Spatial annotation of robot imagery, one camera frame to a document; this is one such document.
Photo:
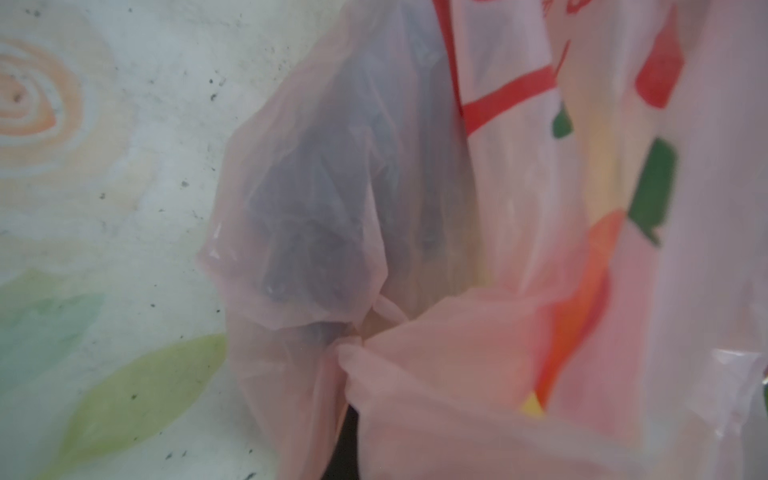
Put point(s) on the pink plastic bag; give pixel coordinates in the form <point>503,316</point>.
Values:
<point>506,240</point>

